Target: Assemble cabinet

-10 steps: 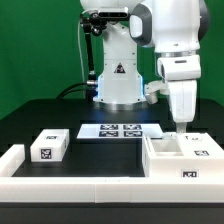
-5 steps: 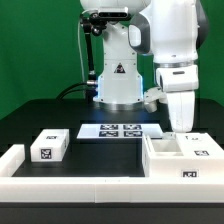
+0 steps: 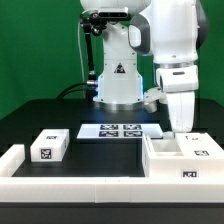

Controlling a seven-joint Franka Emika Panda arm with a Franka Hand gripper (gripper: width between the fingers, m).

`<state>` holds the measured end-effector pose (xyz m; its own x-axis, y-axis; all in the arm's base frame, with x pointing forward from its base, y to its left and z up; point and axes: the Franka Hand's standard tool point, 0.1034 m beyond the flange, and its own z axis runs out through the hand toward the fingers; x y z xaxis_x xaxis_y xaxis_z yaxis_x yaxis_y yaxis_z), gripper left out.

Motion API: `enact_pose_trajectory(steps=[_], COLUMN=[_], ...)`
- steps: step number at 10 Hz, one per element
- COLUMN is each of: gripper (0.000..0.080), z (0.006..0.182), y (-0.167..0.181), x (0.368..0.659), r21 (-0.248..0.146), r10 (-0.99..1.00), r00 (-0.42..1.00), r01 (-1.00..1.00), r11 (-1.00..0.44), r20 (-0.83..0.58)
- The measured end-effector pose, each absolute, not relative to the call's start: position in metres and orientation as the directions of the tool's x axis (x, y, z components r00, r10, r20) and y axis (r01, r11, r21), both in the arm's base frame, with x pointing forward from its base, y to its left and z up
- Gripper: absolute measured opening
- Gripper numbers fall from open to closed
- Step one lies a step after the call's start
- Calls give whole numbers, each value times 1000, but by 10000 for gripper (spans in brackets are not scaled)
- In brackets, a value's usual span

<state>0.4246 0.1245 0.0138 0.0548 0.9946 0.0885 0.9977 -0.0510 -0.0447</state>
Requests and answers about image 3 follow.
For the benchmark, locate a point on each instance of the white small cabinet top block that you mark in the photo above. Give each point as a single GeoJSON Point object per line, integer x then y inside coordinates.
{"type": "Point", "coordinates": [50, 145]}

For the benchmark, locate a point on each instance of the white cabinet body box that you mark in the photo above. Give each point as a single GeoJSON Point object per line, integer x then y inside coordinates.
{"type": "Point", "coordinates": [158, 164]}

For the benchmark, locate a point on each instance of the white U-shaped fence wall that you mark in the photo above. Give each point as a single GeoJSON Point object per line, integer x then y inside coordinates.
{"type": "Point", "coordinates": [101, 190]}

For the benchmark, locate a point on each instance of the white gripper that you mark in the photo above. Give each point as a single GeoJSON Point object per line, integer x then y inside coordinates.
{"type": "Point", "coordinates": [181, 111]}

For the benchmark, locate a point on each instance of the white marker base sheet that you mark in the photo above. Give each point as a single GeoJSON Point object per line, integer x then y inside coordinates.
{"type": "Point", "coordinates": [119, 131]}

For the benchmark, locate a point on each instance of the white cabinet door panel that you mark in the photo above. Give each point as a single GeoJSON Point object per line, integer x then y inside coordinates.
{"type": "Point", "coordinates": [193, 145]}

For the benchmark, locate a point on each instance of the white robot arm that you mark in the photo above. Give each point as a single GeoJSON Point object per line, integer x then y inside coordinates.
{"type": "Point", "coordinates": [150, 53]}

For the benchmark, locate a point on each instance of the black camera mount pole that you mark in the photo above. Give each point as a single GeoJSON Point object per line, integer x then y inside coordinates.
{"type": "Point", "coordinates": [90, 43]}

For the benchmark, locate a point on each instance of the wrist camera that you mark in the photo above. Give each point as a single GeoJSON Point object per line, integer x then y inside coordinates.
{"type": "Point", "coordinates": [152, 97]}

